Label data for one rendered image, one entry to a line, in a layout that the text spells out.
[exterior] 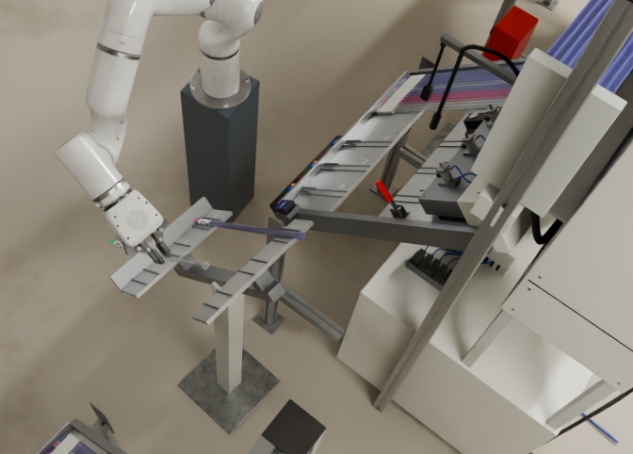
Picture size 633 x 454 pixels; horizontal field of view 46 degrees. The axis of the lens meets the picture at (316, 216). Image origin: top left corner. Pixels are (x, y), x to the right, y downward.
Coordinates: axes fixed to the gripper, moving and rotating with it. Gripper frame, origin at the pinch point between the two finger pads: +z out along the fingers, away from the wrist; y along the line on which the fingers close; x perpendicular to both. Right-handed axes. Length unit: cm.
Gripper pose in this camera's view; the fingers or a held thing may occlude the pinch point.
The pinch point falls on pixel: (159, 252)
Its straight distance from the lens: 171.4
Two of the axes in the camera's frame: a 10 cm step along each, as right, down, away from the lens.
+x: -5.0, 0.7, 8.6
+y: 6.5, -6.2, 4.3
